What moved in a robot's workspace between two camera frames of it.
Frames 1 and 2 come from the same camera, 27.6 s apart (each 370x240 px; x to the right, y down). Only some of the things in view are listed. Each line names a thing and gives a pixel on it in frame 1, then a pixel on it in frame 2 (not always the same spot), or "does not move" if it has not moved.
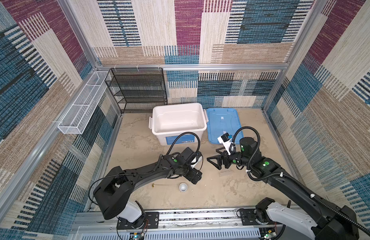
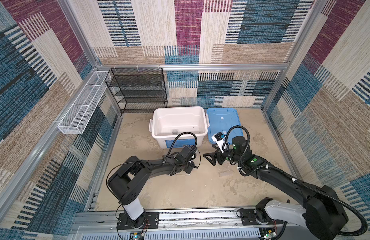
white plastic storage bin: [168, 121] does not move
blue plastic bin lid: [221, 120] does not move
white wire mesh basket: [73, 122] does not move
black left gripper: [191, 177] to [189, 169]
